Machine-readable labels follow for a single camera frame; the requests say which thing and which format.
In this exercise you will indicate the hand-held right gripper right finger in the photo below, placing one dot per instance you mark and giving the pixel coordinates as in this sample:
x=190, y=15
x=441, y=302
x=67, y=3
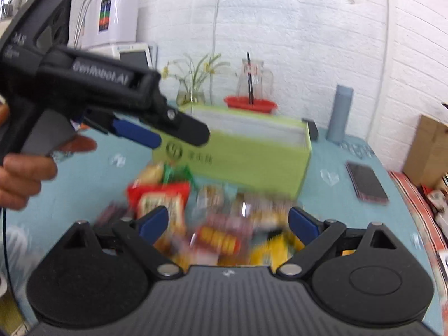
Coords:
x=301, y=224

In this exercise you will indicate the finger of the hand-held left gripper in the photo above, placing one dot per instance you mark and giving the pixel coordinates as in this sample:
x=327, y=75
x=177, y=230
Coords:
x=138, y=133
x=189, y=131

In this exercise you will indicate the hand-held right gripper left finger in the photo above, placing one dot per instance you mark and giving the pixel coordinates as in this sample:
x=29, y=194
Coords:
x=154, y=223

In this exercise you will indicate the pile of snack packets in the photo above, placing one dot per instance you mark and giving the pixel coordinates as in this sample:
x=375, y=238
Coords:
x=217, y=224

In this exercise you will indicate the green cardboard box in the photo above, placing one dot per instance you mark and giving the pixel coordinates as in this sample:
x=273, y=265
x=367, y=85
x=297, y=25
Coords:
x=252, y=161

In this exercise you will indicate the person's left hand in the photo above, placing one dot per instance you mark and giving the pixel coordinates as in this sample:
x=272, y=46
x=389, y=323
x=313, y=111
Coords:
x=24, y=178

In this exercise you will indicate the glass vase with flowers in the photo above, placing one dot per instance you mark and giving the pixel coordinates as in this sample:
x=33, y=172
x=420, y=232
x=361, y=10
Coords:
x=192, y=87

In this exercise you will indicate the white appliance with screen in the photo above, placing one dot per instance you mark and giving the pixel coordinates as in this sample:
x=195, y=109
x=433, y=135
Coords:
x=134, y=56

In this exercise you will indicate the white water purifier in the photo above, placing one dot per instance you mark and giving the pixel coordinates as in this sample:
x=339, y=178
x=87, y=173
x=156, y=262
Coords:
x=119, y=14

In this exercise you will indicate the smartphone with red case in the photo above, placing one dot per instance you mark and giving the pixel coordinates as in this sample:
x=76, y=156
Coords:
x=367, y=182

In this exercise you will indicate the glass pitcher with straw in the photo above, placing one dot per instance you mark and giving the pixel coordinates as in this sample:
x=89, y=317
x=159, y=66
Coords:
x=257, y=80

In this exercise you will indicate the red patterned cloth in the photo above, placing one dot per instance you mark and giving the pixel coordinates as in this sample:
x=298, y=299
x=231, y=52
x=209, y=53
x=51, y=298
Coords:
x=420, y=213

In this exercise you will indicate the grey insulated bottle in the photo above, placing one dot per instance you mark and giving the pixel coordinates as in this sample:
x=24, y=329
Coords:
x=340, y=112

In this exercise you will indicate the brown cardboard carton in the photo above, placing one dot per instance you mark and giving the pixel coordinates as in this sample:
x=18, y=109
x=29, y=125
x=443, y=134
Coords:
x=428, y=150

